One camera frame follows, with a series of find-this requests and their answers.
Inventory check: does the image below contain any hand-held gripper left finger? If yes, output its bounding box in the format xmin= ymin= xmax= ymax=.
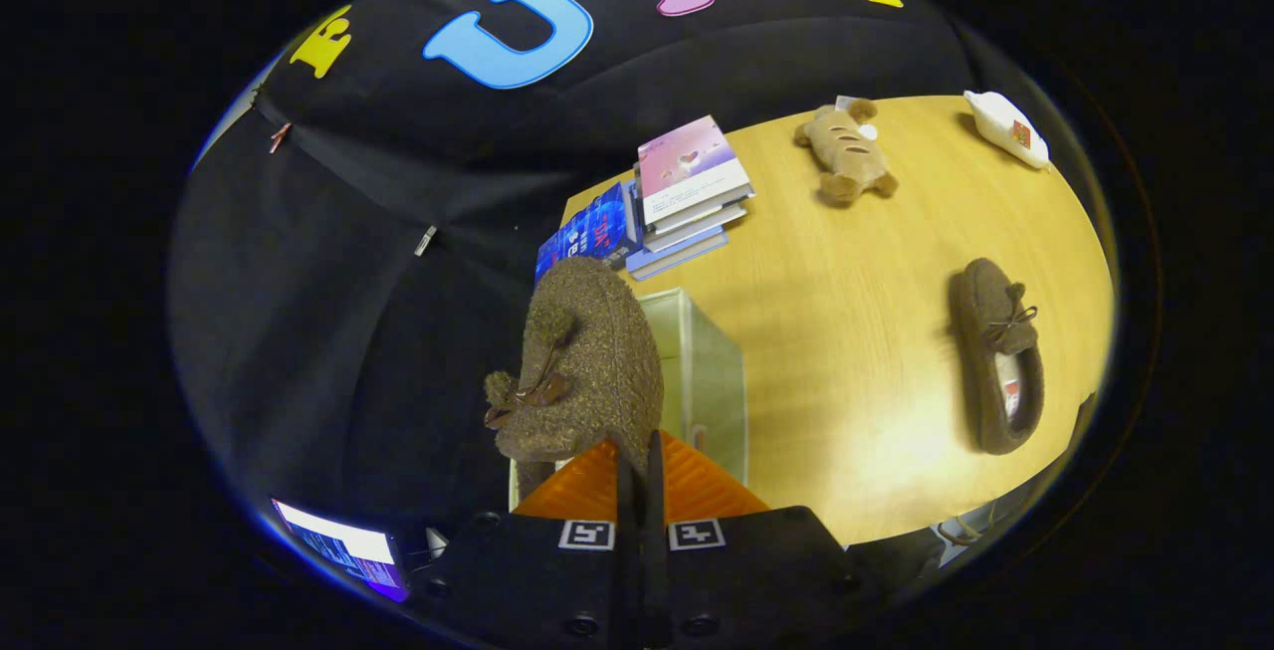
xmin=406 ymin=434 xmax=640 ymax=650

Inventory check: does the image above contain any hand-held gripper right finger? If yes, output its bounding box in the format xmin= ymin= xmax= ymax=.
xmin=645 ymin=429 xmax=884 ymax=650

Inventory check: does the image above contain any pale green fabric storage box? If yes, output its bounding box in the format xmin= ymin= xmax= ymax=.
xmin=508 ymin=288 xmax=749 ymax=514

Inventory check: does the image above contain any brown fuzzy slipper shoe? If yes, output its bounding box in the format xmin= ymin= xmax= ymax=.
xmin=484 ymin=255 xmax=666 ymax=512
xmin=949 ymin=258 xmax=1046 ymax=456

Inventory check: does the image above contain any lit computer screen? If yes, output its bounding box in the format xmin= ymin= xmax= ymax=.
xmin=271 ymin=499 xmax=411 ymax=603

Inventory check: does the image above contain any black backdrop cloth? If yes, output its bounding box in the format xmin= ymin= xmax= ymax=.
xmin=167 ymin=0 xmax=996 ymax=571

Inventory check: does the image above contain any pale blue book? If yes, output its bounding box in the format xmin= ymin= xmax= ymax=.
xmin=627 ymin=227 xmax=730 ymax=281

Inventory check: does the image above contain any dark blue book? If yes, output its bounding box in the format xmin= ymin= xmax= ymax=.
xmin=534 ymin=182 xmax=643 ymax=288

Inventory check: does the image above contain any white book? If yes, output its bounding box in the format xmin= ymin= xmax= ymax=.
xmin=645 ymin=197 xmax=747 ymax=243

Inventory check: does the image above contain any pink cover book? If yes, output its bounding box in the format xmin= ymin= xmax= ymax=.
xmin=638 ymin=114 xmax=754 ymax=228

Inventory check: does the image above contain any tan bread plush toy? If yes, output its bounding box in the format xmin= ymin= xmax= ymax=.
xmin=793 ymin=98 xmax=899 ymax=206

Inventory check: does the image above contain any white plush pouch red label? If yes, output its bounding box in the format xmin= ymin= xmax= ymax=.
xmin=962 ymin=90 xmax=1052 ymax=170

